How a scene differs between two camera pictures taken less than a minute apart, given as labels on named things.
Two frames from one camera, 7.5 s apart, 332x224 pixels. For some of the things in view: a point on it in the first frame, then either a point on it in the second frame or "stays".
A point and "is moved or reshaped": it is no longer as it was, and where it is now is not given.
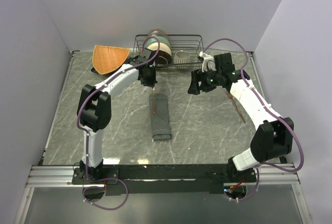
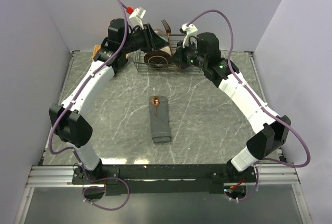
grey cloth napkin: (160, 120) stays
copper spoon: (153, 111) is moved or reshaped
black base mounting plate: (177, 179) stays
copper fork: (230, 96) → (168, 31)
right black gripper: (194, 88) → (177, 59)
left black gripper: (151, 83) → (153, 41)
